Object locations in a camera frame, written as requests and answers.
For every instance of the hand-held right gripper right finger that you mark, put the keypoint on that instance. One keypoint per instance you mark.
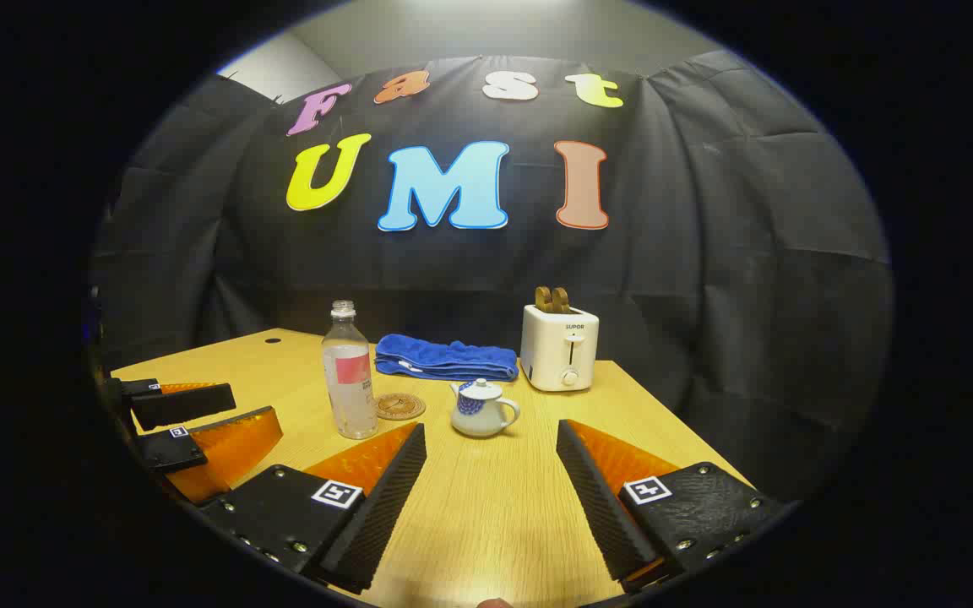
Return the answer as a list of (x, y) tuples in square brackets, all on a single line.
[(600, 507)]

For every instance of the clear plastic water bottle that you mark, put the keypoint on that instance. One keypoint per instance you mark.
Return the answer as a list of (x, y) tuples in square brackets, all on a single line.
[(350, 388)]

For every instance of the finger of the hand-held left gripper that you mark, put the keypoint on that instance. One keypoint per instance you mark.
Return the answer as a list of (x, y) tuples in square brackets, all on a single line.
[(170, 452), (182, 405)]

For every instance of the round brown coaster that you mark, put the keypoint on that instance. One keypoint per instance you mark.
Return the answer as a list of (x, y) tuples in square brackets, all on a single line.
[(400, 407)]

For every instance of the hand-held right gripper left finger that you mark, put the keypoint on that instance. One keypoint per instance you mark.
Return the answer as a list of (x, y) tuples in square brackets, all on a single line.
[(385, 507)]

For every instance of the white toaster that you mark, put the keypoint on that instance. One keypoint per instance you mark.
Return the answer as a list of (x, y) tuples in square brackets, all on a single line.
[(550, 355)]

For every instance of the folded blue towel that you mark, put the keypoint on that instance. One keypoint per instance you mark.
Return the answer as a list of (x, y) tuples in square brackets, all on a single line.
[(444, 359)]

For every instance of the white blue-patterned teacup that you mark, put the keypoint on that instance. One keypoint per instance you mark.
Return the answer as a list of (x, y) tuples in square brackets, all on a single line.
[(482, 418)]

